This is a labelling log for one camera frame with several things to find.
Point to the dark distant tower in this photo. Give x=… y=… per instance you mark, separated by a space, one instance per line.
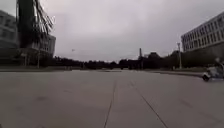
x=140 y=56

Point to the person on white scooter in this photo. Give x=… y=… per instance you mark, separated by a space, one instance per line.
x=213 y=71

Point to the row of dark trees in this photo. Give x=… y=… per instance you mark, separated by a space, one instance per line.
x=133 y=62

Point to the low grey building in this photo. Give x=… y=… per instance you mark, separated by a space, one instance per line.
x=7 y=33

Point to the pale lamp pole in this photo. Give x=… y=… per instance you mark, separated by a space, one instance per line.
x=180 y=55

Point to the grey building with window rows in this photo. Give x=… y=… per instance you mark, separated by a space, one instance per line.
x=206 y=35

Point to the dark tall building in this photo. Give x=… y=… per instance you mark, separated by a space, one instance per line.
x=26 y=26

